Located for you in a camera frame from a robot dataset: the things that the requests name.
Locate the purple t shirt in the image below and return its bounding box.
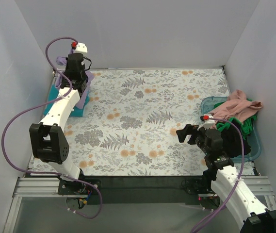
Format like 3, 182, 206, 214
56, 53, 95, 109

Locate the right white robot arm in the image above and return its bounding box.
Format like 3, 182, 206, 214
176, 124, 276, 233

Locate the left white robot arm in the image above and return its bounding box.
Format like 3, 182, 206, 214
29, 53, 88, 194

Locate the black t shirt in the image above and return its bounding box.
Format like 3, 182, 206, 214
221, 119, 251, 158

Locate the teal plastic basket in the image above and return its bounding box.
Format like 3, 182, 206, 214
200, 96, 261, 162

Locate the folded teal t shirt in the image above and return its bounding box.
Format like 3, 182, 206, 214
48, 84, 90, 117

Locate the green t shirt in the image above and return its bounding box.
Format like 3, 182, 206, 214
214, 98, 258, 138

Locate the pink t shirt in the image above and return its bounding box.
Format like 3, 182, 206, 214
208, 90, 263, 123

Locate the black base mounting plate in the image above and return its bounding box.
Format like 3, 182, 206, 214
57, 176, 222, 207

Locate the floral table mat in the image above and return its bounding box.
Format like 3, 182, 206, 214
31, 68, 256, 177

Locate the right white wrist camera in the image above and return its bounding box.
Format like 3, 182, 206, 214
198, 114, 215, 130

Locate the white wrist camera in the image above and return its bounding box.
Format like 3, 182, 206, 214
71, 41, 88, 55
198, 114, 215, 130

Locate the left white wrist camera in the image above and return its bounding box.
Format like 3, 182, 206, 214
71, 41, 88, 55

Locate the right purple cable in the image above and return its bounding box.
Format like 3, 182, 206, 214
190, 117, 246, 233

